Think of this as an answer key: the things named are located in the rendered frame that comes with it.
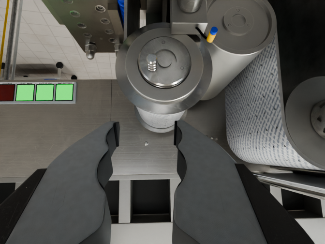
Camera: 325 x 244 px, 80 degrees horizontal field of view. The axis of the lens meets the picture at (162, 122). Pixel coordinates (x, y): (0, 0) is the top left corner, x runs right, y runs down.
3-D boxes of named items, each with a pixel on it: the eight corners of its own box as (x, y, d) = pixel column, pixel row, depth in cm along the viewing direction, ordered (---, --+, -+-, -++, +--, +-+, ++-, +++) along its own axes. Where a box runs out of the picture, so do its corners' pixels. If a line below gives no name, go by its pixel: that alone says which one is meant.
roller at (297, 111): (367, 75, 31) (385, 166, 29) (273, 110, 55) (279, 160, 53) (280, 76, 30) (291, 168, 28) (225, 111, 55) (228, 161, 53)
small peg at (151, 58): (149, 65, 24) (144, 55, 25) (150, 73, 27) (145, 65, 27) (159, 60, 25) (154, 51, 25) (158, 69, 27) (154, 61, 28)
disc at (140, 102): (210, 22, 31) (215, 114, 29) (209, 24, 31) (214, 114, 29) (116, 21, 31) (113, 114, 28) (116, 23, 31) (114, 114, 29)
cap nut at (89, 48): (94, 43, 62) (94, 56, 62) (97, 49, 66) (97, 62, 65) (82, 43, 62) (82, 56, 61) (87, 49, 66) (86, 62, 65)
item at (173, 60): (201, 67, 28) (157, 95, 27) (198, 72, 30) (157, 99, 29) (171, 26, 28) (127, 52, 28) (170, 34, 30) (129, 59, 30)
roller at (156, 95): (201, 27, 30) (205, 101, 28) (181, 85, 55) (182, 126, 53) (125, 27, 29) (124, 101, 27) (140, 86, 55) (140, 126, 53)
